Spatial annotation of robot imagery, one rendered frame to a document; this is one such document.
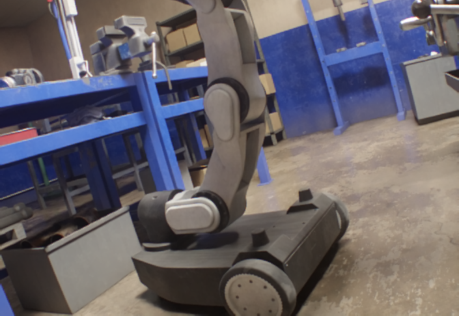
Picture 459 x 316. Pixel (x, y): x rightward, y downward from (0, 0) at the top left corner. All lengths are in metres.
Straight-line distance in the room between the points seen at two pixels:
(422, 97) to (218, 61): 2.66
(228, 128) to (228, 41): 0.24
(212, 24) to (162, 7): 5.01
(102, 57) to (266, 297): 1.29
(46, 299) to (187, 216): 0.74
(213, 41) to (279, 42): 4.11
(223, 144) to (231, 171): 0.10
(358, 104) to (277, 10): 1.57
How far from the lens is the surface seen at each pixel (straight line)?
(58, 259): 1.56
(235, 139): 1.11
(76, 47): 2.43
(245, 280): 1.02
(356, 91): 5.02
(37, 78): 1.84
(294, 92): 5.20
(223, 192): 1.22
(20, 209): 3.91
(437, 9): 0.78
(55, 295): 1.62
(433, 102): 3.62
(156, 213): 1.39
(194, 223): 1.27
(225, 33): 1.13
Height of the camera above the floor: 0.57
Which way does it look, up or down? 5 degrees down
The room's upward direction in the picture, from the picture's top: 16 degrees counter-clockwise
